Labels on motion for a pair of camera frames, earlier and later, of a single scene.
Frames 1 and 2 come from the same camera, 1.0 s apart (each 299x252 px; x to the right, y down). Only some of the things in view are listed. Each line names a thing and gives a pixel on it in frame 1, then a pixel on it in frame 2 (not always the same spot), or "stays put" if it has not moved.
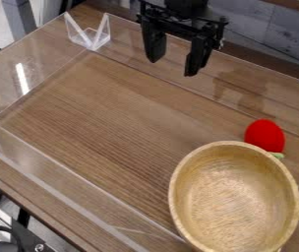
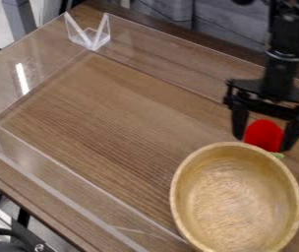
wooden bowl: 233,198 stays put
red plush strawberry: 264,133 stays put
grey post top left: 21,17 stays put
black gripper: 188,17 → 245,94
